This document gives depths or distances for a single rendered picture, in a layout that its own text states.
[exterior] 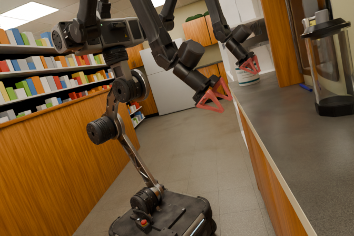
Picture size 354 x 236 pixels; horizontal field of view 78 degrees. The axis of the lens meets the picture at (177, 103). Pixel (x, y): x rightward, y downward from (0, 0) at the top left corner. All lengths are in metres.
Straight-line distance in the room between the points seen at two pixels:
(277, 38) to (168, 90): 4.82
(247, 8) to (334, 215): 1.85
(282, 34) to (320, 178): 0.82
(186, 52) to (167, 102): 5.21
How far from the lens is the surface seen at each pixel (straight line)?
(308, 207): 0.39
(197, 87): 0.69
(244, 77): 1.43
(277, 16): 1.16
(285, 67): 1.16
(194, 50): 0.65
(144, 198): 1.63
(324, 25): 0.67
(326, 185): 0.43
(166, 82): 5.78
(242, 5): 2.09
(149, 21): 0.73
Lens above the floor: 1.18
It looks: 9 degrees down
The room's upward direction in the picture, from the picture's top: 17 degrees counter-clockwise
